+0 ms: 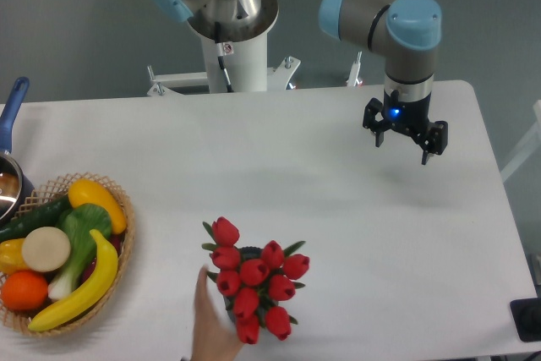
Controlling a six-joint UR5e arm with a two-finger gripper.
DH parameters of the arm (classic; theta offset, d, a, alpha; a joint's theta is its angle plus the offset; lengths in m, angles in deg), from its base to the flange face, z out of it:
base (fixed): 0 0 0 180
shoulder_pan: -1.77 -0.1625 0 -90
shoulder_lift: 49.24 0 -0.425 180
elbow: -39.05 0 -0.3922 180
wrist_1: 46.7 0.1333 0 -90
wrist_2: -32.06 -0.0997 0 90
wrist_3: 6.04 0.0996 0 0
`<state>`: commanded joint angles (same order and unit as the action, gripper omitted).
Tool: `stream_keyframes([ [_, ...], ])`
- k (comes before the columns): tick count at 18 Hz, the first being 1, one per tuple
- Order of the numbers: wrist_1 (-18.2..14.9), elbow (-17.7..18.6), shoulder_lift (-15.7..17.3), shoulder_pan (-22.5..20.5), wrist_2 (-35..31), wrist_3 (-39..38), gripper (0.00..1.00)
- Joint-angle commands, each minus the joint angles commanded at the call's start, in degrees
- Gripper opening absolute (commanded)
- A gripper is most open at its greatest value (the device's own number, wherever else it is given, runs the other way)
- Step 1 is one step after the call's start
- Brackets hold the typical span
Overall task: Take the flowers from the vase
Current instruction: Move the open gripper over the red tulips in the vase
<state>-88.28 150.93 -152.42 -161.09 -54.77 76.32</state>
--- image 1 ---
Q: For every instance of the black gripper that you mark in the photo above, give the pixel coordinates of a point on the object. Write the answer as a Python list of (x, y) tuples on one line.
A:
[(406, 117)]

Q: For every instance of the red tulip bouquet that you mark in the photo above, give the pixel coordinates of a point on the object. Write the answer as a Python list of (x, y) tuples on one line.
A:
[(225, 257)]

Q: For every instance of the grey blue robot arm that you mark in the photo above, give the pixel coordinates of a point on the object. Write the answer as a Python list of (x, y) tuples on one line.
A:
[(406, 33)]

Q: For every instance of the dark grey ribbed vase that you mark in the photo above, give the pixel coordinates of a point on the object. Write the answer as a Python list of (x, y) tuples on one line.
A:
[(251, 299)]

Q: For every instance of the bare human hand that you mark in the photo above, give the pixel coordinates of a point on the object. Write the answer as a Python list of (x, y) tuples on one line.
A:
[(211, 339)]

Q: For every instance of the white red right clamp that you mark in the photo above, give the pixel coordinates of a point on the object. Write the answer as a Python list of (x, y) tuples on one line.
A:
[(354, 79)]

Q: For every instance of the white middle table clamp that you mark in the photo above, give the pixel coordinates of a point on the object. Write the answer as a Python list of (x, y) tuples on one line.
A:
[(280, 78)]

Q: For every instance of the white table clamp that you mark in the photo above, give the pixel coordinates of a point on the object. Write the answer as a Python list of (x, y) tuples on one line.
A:
[(164, 84), (280, 78)]

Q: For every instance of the black device at edge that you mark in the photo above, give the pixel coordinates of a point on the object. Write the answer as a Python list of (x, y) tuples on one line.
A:
[(526, 316)]

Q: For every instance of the white left table clamp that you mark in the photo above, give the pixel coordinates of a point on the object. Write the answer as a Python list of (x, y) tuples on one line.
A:
[(164, 84)]

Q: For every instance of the red toy fruit in basket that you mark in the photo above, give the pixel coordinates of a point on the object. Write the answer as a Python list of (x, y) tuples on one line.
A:
[(116, 242)]

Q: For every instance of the yellow toy banana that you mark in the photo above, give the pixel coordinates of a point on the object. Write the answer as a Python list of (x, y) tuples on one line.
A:
[(87, 294)]

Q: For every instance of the green toy bok choy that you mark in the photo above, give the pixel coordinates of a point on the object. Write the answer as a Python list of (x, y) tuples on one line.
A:
[(77, 224)]

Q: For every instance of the green toy cucumber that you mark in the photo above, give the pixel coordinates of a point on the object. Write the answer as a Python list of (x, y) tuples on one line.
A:
[(46, 215)]

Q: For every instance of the woven wicker basket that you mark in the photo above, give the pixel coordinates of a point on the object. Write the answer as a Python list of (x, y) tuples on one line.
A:
[(52, 190)]

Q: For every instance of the beige round toy disc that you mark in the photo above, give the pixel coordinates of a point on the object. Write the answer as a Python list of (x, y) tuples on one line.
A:
[(46, 249)]

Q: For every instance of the yellow toy bell pepper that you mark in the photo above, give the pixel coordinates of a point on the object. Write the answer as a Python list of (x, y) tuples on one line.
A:
[(11, 258)]

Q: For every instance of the orange toy fruit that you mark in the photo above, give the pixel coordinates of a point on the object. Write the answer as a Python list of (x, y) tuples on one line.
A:
[(24, 291)]

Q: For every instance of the white frame at right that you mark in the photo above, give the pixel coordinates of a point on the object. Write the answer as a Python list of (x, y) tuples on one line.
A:
[(524, 148)]

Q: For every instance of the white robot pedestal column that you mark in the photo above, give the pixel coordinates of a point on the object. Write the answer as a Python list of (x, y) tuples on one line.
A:
[(233, 35)]

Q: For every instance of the blue handled saucepan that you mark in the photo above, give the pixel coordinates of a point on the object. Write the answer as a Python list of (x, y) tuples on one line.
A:
[(15, 186)]

